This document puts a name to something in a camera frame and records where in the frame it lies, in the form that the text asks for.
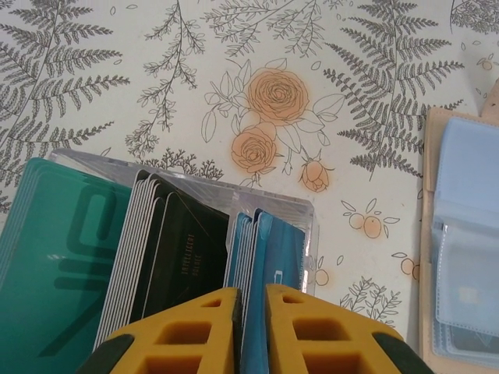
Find clear acrylic card stand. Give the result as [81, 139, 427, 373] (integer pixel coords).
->
[44, 147, 321, 305]

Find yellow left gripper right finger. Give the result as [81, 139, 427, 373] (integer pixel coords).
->
[265, 283, 434, 374]

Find floral fern print tablecloth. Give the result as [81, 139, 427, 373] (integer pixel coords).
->
[0, 0, 499, 374]

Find black card stack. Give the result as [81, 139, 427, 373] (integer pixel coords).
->
[93, 169, 231, 351]

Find green card stack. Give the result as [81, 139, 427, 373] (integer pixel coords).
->
[0, 157, 133, 374]

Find blue card stack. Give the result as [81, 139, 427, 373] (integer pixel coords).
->
[225, 210, 262, 312]

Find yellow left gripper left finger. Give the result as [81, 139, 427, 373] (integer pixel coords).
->
[76, 287, 242, 374]

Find beige card holder wallet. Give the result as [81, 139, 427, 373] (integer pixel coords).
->
[419, 79, 499, 369]

